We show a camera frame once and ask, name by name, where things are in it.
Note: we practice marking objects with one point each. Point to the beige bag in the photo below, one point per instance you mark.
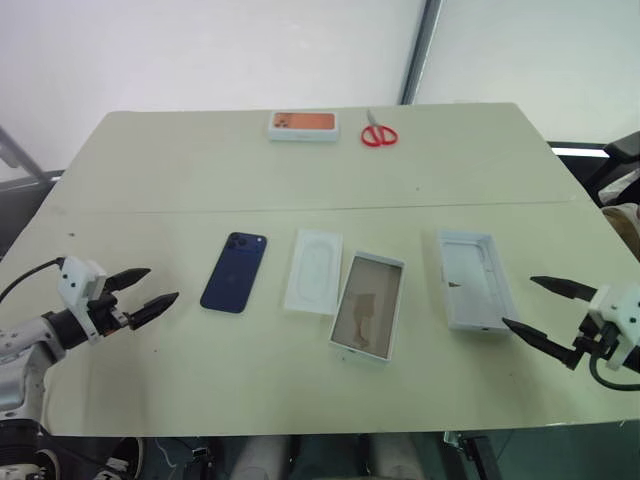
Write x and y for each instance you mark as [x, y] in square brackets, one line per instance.
[625, 225]

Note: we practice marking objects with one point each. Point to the black shoe with white sole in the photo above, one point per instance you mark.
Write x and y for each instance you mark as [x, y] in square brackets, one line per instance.
[125, 457]

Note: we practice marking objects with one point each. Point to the white molded insert tray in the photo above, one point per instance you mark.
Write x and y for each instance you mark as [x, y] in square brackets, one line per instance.
[314, 272]

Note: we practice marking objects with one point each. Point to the black metal table bracket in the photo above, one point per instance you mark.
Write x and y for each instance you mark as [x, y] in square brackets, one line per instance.
[472, 455]

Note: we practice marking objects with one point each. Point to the phone box with orange print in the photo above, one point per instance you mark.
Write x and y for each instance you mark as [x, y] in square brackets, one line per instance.
[304, 125]

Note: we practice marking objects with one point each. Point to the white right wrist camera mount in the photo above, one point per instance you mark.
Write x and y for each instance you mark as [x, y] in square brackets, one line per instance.
[617, 310]

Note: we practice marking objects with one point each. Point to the black office chair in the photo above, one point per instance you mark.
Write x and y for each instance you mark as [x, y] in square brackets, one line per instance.
[620, 165]

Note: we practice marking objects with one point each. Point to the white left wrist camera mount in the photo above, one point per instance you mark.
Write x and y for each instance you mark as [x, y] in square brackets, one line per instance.
[75, 280]

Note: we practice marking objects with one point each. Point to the grey metal frame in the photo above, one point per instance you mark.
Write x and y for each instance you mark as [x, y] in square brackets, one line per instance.
[17, 155]

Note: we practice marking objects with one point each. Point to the dark blue smartphone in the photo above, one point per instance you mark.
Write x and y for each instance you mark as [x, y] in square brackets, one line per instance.
[232, 275]

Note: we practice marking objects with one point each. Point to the white phone box base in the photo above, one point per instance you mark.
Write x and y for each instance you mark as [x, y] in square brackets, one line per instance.
[472, 285]

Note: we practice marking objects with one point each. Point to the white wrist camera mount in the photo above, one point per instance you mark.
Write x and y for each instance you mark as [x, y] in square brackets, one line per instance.
[617, 310]
[75, 280]

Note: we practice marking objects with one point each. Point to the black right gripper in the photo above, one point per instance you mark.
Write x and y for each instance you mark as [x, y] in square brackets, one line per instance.
[600, 340]

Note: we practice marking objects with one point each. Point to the white phone box lid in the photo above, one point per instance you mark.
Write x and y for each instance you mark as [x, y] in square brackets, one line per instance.
[367, 307]

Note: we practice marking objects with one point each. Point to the dark window frame post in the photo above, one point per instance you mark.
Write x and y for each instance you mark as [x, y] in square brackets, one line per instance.
[420, 50]

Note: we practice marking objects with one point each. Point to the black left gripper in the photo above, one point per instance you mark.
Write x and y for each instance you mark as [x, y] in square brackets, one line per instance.
[106, 315]

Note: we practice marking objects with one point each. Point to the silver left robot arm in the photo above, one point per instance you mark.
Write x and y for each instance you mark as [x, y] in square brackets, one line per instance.
[20, 332]

